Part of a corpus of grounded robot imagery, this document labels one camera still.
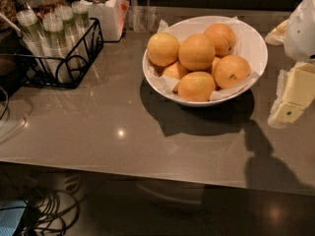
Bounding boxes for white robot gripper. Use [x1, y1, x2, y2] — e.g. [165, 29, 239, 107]
[265, 0, 315, 129]

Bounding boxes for orange fruit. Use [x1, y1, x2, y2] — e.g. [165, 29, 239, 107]
[162, 61, 189, 80]
[213, 55, 251, 89]
[178, 72, 216, 102]
[204, 24, 236, 57]
[147, 32, 180, 67]
[178, 33, 215, 71]

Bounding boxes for white ceramic bowl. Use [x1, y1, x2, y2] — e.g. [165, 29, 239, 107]
[142, 15, 269, 108]

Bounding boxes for white paper bowl liner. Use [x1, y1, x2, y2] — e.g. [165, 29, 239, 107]
[146, 16, 261, 102]

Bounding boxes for orange fruit hidden middle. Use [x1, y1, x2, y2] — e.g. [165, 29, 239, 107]
[207, 56, 220, 74]

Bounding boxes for orange fruit front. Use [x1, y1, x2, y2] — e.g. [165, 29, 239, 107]
[178, 72, 216, 102]

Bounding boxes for clear glass container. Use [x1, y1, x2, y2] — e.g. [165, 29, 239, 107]
[128, 6, 159, 32]

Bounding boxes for white lidded jar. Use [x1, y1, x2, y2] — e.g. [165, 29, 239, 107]
[82, 0, 122, 42]

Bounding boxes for plastic cup stack far right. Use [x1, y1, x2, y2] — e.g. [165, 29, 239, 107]
[72, 1, 91, 37]

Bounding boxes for plastic cup stack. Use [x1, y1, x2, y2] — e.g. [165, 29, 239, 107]
[17, 9, 50, 74]
[43, 13, 70, 84]
[55, 6, 82, 72]
[72, 1, 91, 37]

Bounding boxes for plastic cup stack middle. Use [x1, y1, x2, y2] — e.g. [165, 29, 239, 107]
[43, 13, 70, 84]

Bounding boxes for plastic cup stack left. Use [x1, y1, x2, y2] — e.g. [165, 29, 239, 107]
[17, 9, 50, 74]

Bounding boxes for black wire basket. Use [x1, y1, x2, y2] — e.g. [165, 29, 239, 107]
[14, 18, 103, 89]

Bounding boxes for black cables on floor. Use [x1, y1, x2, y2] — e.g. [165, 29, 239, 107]
[13, 172, 83, 236]

